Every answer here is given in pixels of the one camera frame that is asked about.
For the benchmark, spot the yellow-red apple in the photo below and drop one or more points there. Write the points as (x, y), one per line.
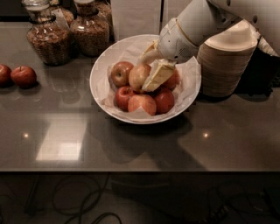
(143, 101)
(173, 81)
(120, 73)
(137, 76)

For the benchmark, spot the glass granola jar back left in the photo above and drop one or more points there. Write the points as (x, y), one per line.
(64, 16)

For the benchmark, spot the red apple front left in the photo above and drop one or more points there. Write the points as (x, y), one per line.
(122, 96)

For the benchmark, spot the glass granola jar front left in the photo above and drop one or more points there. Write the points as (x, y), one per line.
(50, 41)

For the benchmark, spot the glass granola jar centre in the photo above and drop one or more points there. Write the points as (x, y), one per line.
(90, 29)

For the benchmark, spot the glass granola jar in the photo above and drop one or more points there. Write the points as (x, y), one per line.
(64, 16)
(90, 29)
(105, 9)
(50, 41)

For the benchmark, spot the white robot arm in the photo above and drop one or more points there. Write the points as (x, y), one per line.
(202, 19)

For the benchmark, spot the white paper liner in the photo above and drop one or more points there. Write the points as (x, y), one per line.
(128, 49)

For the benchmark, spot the red apple at left edge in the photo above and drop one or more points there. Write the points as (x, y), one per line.
(5, 76)

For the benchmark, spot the glass granola jar back right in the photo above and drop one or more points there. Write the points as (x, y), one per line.
(105, 9)

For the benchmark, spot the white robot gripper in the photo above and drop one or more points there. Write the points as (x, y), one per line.
(176, 44)

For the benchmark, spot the white ceramic bowl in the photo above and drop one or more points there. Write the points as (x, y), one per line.
(97, 75)

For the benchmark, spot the paper bowl stack front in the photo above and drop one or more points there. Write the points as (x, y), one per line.
(224, 58)

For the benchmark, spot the red apple on table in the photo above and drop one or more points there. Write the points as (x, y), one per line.
(24, 76)

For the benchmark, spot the red apple right in bowl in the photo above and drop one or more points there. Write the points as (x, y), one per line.
(164, 100)

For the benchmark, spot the white sign card left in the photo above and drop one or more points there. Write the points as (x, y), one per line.
(135, 17)

